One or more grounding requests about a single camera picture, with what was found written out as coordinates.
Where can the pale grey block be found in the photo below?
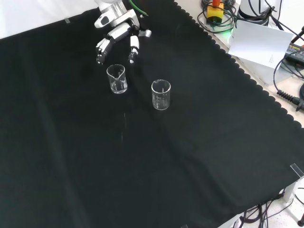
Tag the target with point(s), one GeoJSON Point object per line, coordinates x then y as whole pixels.
{"type": "Point", "coordinates": [263, 73]}

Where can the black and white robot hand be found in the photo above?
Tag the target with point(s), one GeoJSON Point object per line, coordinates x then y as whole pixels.
{"type": "Point", "coordinates": [118, 32]}

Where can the black power adapter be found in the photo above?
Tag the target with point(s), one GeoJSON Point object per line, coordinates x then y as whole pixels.
{"type": "Point", "coordinates": [295, 53]}

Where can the grey tape strip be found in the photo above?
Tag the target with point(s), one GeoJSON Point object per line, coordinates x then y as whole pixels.
{"type": "Point", "coordinates": [184, 226]}
{"type": "Point", "coordinates": [67, 21]}
{"type": "Point", "coordinates": [297, 170]}

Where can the clear glass rod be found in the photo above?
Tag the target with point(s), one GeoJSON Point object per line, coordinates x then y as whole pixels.
{"type": "Point", "coordinates": [122, 136]}

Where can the yellow stop button box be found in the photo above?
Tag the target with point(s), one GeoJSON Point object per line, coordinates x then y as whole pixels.
{"type": "Point", "coordinates": [215, 13]}

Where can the black table cloth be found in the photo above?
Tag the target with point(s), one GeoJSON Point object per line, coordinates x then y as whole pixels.
{"type": "Point", "coordinates": [95, 154]}

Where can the pale white board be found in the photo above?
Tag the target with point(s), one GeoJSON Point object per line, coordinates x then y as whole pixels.
{"type": "Point", "coordinates": [259, 42]}

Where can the black tripod leg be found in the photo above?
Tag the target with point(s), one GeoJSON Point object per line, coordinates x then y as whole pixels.
{"type": "Point", "coordinates": [298, 35]}

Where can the large clear glass beaker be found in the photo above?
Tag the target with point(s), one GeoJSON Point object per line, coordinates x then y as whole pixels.
{"type": "Point", "coordinates": [161, 99]}

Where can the white table leg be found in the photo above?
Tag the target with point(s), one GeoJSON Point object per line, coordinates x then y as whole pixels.
{"type": "Point", "coordinates": [293, 190]}

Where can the small clear glass beaker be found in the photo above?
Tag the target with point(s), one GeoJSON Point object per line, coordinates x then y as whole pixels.
{"type": "Point", "coordinates": [117, 80]}

